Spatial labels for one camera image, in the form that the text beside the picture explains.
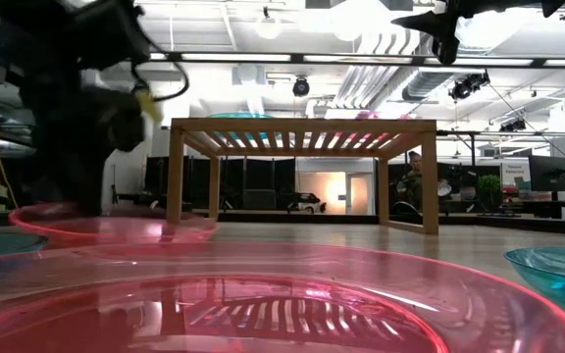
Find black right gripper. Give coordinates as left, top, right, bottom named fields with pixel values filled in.
left=390, top=0, right=465, bottom=66

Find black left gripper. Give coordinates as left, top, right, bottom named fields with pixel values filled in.
left=25, top=87, right=147, bottom=217

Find pink translucent plastic plate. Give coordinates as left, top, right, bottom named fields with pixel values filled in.
left=353, top=110, right=414, bottom=121
left=8, top=201, right=219, bottom=245
left=0, top=239, right=565, bottom=353

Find teal translucent plastic plate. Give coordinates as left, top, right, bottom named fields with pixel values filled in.
left=0, top=230, right=48, bottom=260
left=503, top=245, right=565, bottom=339
left=207, top=112, right=275, bottom=121

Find slatted wooden shelf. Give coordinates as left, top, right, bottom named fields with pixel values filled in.
left=167, top=117, right=439, bottom=235

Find black ceiling spotlight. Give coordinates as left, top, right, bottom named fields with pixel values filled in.
left=291, top=76, right=312, bottom=98
left=497, top=117, right=528, bottom=133
left=447, top=72, right=491, bottom=102

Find yellow label tag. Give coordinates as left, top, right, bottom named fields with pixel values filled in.
left=134, top=90, right=165, bottom=124

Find white globe ceiling lamp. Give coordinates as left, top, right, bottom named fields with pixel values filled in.
left=255, top=7, right=283, bottom=40

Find white sign board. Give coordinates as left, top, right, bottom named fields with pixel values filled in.
left=500, top=161, right=532, bottom=187

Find green potted office plant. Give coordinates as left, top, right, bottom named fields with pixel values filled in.
left=476, top=174, right=503, bottom=213

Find black partition panels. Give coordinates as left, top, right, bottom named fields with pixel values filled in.
left=144, top=156, right=296, bottom=211

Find black office monitor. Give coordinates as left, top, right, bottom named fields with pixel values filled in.
left=527, top=155, right=565, bottom=193

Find white small vehicle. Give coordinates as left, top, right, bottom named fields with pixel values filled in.
left=286, top=191, right=328, bottom=215

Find black aluminium rig frame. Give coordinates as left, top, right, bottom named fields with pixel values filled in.
left=149, top=51, right=565, bottom=70

